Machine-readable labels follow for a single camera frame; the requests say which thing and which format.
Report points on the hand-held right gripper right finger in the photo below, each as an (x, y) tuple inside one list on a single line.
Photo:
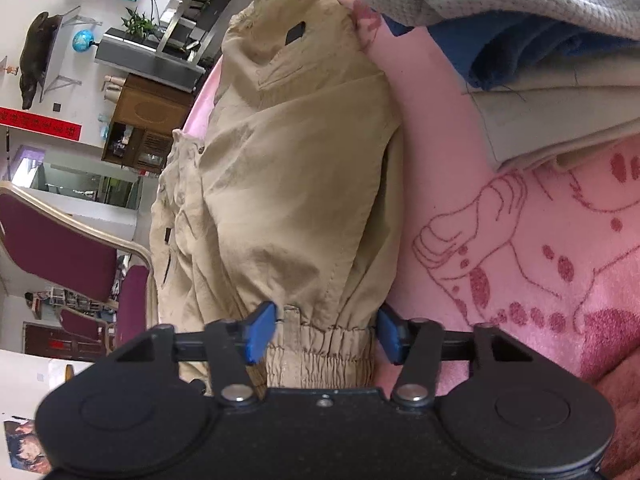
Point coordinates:
[(389, 336)]

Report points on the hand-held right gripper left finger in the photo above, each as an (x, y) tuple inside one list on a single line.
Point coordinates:
[(260, 334)]

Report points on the khaki pants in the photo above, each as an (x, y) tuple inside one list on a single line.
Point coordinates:
[(280, 185)]

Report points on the maroon padded chair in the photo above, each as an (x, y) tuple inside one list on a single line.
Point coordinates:
[(131, 305), (60, 250)]

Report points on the pink printed blanket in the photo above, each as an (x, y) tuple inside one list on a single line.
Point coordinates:
[(525, 270)]

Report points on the brown wooden cabinet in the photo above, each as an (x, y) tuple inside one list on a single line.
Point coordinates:
[(140, 125)]

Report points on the printed picture poster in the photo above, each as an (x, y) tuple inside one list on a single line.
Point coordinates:
[(25, 447)]

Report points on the cream folded cloth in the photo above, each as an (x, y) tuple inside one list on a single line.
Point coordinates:
[(550, 115)]

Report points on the grey metal counter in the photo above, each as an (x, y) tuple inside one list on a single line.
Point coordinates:
[(150, 62)]

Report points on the blue folded cloth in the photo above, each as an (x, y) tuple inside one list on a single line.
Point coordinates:
[(525, 47)]

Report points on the metal shelf rack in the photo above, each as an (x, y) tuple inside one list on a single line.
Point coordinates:
[(200, 7)]

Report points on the green potted plant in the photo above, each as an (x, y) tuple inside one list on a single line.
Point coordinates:
[(140, 22)]

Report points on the blue globe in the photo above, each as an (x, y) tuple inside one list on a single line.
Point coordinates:
[(82, 40)]

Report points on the dark seal figure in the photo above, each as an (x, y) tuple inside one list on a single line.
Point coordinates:
[(36, 57)]

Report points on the red wall banner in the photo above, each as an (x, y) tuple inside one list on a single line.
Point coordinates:
[(40, 124)]

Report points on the white metal-frame table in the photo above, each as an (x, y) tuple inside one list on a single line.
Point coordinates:
[(65, 50)]

